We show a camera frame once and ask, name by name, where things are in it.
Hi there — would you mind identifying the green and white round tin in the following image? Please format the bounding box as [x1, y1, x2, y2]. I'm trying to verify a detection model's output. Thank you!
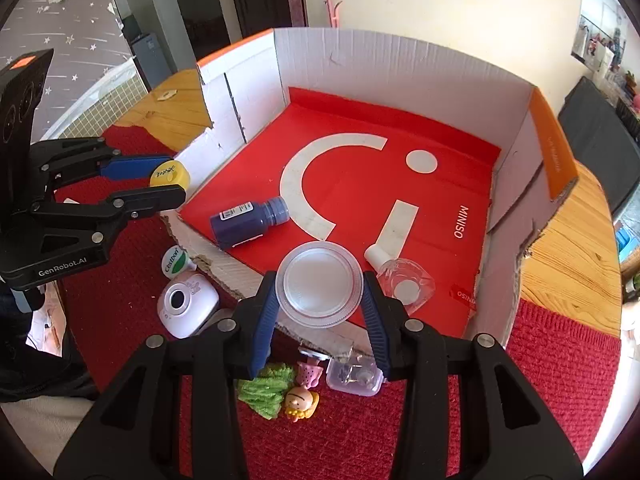
[161, 245, 198, 280]

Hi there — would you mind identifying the clear perfume bottle white cap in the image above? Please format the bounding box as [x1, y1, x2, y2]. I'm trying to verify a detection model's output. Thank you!
[363, 244, 436, 318]

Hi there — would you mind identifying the white rounded small device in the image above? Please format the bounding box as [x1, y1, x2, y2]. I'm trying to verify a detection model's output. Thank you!
[157, 272, 221, 339]

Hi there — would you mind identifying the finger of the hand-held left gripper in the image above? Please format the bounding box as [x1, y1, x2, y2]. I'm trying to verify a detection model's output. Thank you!
[20, 183, 187, 249]
[29, 135, 175, 197]

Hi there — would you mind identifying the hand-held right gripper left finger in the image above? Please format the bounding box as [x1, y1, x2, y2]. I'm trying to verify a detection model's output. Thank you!
[52, 271, 280, 480]

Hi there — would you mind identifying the small clear plastic case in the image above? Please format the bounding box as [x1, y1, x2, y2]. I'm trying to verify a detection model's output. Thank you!
[325, 355, 385, 397]

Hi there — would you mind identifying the clear round plastic dish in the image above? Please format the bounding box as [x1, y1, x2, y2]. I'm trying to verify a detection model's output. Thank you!
[276, 241, 364, 329]

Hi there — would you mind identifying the grey-blue water dispenser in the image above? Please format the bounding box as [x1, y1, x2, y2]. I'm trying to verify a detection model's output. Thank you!
[131, 32, 173, 92]

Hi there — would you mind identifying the cluttered toy shelf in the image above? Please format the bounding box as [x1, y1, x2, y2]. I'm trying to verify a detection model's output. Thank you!
[572, 0, 640, 121]

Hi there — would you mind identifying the pink and yellow doll toy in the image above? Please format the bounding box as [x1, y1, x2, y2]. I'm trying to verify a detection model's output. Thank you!
[284, 357, 321, 423]

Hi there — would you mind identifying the green yarn ball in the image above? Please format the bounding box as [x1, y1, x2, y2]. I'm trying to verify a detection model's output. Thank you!
[236, 362, 296, 421]

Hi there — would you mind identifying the yellow round jar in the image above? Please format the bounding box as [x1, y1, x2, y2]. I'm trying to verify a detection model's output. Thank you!
[150, 159, 191, 191]

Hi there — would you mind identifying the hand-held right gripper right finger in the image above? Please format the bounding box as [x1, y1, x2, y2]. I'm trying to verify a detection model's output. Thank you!
[360, 271, 585, 480]

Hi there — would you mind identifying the orange cardboard box red bottom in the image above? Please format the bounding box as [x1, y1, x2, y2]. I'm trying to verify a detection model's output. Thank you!
[160, 27, 581, 356]

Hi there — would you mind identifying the red knitted mat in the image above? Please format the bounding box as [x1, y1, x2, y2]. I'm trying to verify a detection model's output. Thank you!
[50, 125, 623, 480]

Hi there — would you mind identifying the dark blue bottle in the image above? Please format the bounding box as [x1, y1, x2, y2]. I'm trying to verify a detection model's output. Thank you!
[209, 196, 291, 250]

